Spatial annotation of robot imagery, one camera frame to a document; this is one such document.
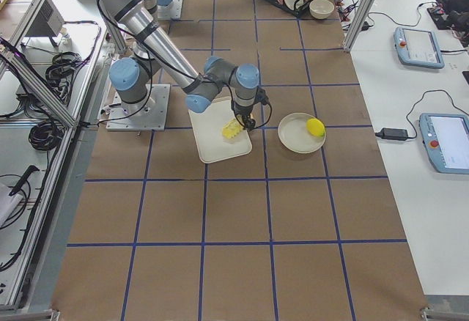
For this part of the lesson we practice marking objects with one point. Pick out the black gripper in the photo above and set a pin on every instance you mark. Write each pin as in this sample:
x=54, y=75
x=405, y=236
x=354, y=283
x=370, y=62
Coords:
x=242, y=111

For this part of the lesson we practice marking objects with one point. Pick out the yellow bread roll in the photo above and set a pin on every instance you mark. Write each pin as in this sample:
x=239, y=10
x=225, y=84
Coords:
x=232, y=128

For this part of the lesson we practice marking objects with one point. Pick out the cream round plate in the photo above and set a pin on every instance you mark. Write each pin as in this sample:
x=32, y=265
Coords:
x=294, y=135

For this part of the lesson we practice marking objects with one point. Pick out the cream rectangular tray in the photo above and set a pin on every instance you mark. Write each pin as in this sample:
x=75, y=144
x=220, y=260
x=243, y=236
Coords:
x=207, y=127

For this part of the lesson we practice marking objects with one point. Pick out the yellow lemon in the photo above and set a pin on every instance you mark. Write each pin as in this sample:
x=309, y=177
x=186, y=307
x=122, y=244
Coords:
x=315, y=127

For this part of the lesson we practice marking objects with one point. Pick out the cream bowl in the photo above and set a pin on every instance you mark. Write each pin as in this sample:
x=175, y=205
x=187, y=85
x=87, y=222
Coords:
x=321, y=9

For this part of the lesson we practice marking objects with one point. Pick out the black power adapter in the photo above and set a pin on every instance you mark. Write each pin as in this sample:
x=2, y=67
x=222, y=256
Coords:
x=396, y=134

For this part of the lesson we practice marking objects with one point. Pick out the far blue teach pendant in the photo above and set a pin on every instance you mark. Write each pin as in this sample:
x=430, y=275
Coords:
x=418, y=48

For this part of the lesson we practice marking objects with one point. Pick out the blue teach pendant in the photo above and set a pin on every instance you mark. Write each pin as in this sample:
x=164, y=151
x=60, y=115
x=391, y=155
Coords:
x=445, y=138
x=418, y=48

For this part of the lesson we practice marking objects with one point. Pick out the near blue teach pendant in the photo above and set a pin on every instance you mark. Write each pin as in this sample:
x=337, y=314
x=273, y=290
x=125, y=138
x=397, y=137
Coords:
x=445, y=138

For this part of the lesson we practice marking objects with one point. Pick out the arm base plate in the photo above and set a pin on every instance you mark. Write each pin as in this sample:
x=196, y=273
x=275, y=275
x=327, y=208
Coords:
x=169, y=9
x=148, y=114

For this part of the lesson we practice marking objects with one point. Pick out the aluminium frame post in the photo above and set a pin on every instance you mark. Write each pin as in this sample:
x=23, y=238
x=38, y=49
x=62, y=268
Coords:
x=357, y=24

